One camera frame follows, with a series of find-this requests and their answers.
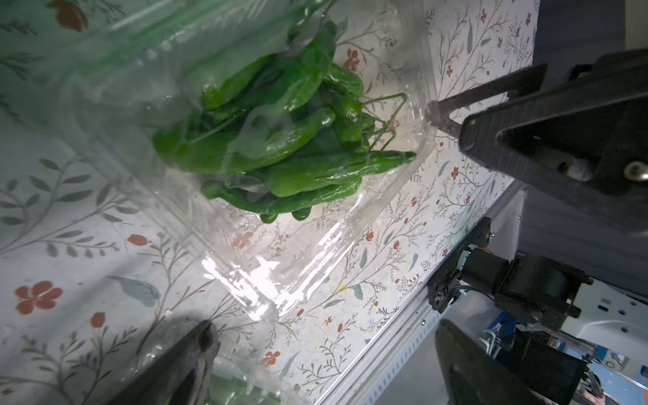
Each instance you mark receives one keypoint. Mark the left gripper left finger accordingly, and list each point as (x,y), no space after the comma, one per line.
(180,376)

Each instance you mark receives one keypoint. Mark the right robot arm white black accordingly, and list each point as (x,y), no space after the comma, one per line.
(555,322)

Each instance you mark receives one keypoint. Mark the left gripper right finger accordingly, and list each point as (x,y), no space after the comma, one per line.
(583,142)

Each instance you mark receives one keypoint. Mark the clear pepper container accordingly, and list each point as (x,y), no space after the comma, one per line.
(109,92)

